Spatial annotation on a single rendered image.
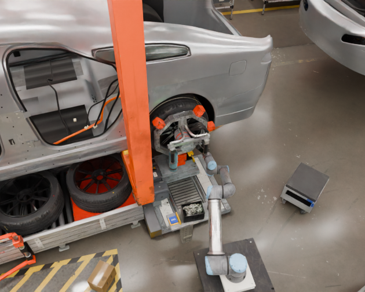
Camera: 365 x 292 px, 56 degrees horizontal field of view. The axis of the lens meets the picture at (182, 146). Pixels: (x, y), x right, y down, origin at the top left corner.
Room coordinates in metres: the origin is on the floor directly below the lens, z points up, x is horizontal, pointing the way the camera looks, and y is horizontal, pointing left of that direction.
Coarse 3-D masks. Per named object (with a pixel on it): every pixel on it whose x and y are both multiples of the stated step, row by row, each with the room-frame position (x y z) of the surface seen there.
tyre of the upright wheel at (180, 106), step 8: (176, 96) 2.54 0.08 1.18; (184, 96) 2.57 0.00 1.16; (192, 96) 2.62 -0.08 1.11; (168, 104) 2.43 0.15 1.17; (176, 104) 2.42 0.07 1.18; (184, 104) 2.43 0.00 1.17; (192, 104) 2.46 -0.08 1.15; (200, 104) 2.57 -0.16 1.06; (152, 112) 2.40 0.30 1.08; (160, 112) 2.35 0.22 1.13; (168, 112) 2.35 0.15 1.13; (176, 112) 2.38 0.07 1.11; (152, 120) 2.33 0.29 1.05; (208, 120) 2.52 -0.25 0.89; (152, 128) 2.29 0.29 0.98; (152, 136) 2.29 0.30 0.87; (152, 144) 2.29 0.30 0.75
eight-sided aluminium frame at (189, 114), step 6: (174, 114) 2.35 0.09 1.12; (180, 114) 2.35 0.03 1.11; (186, 114) 2.38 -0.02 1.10; (192, 114) 2.36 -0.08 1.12; (168, 120) 2.32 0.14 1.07; (174, 120) 2.28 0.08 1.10; (198, 120) 2.38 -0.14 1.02; (204, 120) 2.41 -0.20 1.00; (168, 126) 2.26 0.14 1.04; (156, 132) 2.24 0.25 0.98; (162, 132) 2.24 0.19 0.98; (204, 132) 2.41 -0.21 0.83; (156, 138) 2.22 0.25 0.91; (156, 144) 2.22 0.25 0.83; (156, 150) 2.22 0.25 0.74; (162, 150) 2.24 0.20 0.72; (168, 150) 2.31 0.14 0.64; (180, 150) 2.36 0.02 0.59
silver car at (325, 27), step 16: (304, 0) 4.67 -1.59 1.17; (320, 0) 4.42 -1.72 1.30; (336, 0) 4.30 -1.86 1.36; (352, 0) 4.34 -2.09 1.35; (304, 16) 4.51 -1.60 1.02; (320, 16) 4.21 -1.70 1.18; (336, 16) 4.04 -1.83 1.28; (352, 16) 3.98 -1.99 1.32; (304, 32) 4.48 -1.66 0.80; (320, 32) 4.11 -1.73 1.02; (336, 32) 3.91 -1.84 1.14; (352, 32) 3.75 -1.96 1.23; (320, 48) 4.10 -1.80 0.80; (336, 48) 3.83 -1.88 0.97; (352, 48) 3.68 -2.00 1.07; (352, 64) 3.66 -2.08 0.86
